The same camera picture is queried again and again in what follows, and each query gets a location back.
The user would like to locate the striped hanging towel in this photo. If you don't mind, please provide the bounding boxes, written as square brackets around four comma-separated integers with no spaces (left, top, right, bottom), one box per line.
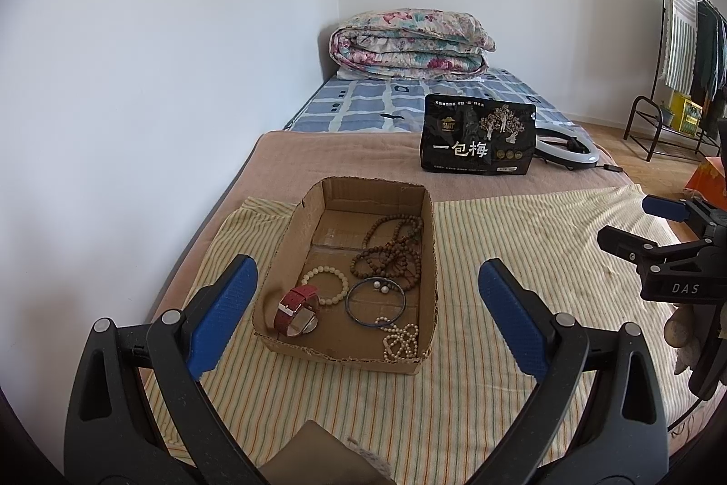
[663,0,701,93]

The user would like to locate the black snack bag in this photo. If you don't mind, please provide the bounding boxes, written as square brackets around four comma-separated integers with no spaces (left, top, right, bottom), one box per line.
[420,94,537,177]

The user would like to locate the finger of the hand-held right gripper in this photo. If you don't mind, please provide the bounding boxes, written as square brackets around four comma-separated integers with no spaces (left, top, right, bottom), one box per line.
[642,194,719,225]
[598,225,708,264]

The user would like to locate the green yellow box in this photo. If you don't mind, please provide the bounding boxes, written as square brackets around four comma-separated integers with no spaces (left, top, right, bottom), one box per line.
[680,97,706,135]

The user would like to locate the floral folded quilt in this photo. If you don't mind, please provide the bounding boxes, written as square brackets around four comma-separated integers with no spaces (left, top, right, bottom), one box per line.
[330,9,497,80]

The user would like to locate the striped yellow cloth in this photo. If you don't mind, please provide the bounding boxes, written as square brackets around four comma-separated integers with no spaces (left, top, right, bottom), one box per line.
[144,184,708,485]

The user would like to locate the cardboard box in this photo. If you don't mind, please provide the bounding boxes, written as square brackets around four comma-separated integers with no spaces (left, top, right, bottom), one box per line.
[252,176,439,377]

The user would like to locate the brown wooden bead necklace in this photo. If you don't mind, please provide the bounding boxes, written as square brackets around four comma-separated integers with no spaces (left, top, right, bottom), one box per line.
[350,213,426,295]

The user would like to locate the pink pearl necklace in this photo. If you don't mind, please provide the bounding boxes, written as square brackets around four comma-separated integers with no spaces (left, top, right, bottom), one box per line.
[375,315,421,364]

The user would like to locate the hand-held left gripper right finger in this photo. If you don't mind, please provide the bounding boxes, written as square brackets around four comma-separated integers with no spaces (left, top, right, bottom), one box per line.
[478,258,671,485]

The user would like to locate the dark blue bangle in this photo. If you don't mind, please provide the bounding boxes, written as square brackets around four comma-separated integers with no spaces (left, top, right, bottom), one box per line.
[345,279,408,328]

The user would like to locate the red strap wristwatch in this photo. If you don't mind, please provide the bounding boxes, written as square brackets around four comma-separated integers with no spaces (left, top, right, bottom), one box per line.
[274,284,320,338]

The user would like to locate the cream bead bracelet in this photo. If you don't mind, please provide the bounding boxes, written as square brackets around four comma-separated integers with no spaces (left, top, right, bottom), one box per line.
[300,265,349,306]

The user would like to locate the black metal rack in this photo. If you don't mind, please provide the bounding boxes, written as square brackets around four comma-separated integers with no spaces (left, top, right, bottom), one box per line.
[623,0,727,163]

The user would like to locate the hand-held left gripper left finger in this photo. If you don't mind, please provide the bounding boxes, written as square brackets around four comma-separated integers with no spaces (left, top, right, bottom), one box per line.
[64,253,270,485]

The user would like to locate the white ring light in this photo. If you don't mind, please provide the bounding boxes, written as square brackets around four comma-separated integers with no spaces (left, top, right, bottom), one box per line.
[531,123,602,173]

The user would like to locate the dark hanging clothes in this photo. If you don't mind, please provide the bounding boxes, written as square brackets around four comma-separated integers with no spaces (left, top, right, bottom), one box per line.
[692,0,727,136]

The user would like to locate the person's right hand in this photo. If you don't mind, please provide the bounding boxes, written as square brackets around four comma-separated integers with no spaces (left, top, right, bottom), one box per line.
[663,302,705,378]

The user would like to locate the orange patterned box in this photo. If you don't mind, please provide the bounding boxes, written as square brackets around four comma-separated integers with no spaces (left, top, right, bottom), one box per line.
[684,156,727,209]

